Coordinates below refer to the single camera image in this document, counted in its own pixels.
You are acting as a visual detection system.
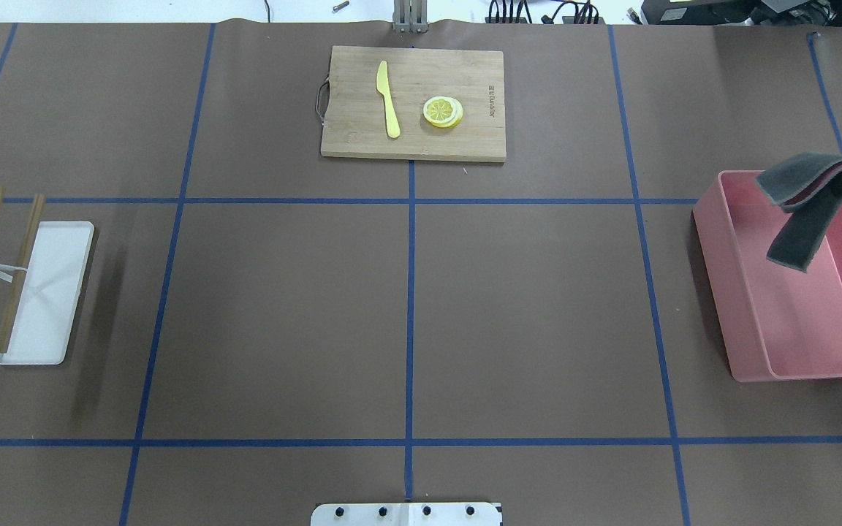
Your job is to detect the grey microfibre cloth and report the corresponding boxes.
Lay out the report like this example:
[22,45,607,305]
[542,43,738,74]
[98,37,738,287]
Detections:
[756,152,842,272]

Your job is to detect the pink plastic bin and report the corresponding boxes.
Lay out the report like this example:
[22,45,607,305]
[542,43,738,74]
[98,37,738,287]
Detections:
[693,171,842,382]

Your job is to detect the yellow lemon slice toy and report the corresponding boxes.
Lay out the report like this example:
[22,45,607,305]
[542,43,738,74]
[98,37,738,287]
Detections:
[423,96,464,129]

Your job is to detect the yellow plastic knife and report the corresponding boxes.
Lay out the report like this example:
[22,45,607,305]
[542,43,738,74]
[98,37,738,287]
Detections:
[375,60,401,140]

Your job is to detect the bamboo cutting board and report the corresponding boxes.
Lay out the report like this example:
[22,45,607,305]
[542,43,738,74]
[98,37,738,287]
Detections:
[320,45,507,164]

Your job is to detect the white metal mounting plate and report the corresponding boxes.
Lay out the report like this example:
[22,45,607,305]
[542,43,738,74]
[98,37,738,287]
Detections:
[310,502,504,525]

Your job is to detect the white rectangular tray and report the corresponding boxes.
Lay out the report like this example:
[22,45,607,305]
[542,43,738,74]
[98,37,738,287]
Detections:
[0,221,96,366]

